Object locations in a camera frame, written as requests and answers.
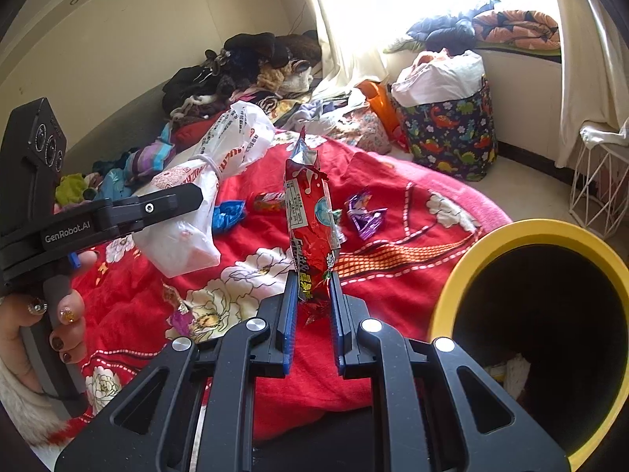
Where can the dinosaur print laundry basket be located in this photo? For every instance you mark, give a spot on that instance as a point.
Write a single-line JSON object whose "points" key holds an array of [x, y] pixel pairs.
{"points": [[454, 137]]}

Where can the white wire side table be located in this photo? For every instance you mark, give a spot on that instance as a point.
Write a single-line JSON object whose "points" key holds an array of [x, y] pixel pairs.
{"points": [[599, 196]]}

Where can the blue glove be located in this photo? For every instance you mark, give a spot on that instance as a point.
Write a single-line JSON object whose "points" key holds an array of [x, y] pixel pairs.
{"points": [[226, 215]]}

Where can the red snack packet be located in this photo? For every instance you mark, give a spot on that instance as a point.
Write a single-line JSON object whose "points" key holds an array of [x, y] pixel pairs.
{"points": [[315, 237]]}

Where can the right cream curtain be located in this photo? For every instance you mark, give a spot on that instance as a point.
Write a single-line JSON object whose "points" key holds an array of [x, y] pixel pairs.
{"points": [[594, 74]]}

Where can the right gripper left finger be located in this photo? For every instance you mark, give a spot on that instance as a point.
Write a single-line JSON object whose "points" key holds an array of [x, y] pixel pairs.
{"points": [[191, 407]]}

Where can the purple foil wrapper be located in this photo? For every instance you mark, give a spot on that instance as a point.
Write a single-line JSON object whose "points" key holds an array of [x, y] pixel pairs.
{"points": [[366, 221]]}

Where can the orange patterned folded blanket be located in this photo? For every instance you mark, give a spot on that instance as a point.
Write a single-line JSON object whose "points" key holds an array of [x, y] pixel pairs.
{"points": [[528, 30]]}

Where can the pile of dark clothes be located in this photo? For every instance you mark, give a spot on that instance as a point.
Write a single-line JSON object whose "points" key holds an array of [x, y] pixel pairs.
{"points": [[263, 69]]}

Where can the white foam net bundle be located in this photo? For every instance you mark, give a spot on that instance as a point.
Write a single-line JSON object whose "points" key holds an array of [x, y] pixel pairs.
{"points": [[512, 375]]}

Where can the dark blue clothes on sill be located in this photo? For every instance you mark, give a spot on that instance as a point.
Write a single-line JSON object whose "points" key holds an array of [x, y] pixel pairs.
{"points": [[453, 32]]}

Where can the white bag in basket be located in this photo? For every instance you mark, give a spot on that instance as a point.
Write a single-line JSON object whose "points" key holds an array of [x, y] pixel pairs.
{"points": [[435, 77]]}

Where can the orange plastic bag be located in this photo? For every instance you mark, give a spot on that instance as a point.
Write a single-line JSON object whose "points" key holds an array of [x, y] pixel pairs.
{"points": [[377, 98]]}

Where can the left hand painted nails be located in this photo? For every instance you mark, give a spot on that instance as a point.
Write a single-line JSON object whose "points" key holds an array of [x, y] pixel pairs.
{"points": [[20, 313]]}

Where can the floral pink fabric bag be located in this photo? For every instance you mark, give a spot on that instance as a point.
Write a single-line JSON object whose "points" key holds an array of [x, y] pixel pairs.
{"points": [[363, 129]]}

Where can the orange purple candy wrapper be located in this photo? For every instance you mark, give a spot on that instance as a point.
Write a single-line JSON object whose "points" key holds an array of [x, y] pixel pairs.
{"points": [[185, 320]]}

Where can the red colourful candy tube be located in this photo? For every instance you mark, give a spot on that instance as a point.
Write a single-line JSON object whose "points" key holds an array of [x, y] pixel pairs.
{"points": [[269, 202]]}

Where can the striped purple cloth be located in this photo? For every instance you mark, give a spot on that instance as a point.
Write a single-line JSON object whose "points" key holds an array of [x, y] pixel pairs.
{"points": [[145, 163]]}

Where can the red floral bed blanket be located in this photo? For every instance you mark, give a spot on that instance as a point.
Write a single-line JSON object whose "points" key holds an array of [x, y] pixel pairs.
{"points": [[432, 220]]}

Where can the left cream curtain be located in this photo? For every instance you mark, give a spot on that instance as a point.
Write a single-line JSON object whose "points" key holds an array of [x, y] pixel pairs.
{"points": [[351, 34]]}

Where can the white printed plastic bag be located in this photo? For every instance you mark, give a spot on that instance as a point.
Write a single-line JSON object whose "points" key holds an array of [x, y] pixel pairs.
{"points": [[184, 244]]}

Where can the yellow rimmed black trash bin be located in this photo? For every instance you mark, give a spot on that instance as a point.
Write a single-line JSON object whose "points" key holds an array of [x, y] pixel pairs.
{"points": [[557, 296]]}

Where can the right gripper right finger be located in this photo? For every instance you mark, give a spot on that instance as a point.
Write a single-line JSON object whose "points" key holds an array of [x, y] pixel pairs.
{"points": [[434, 407]]}

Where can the cream curtain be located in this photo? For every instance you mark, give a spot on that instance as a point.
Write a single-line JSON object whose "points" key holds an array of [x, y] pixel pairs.
{"points": [[594, 74], [351, 34]]}

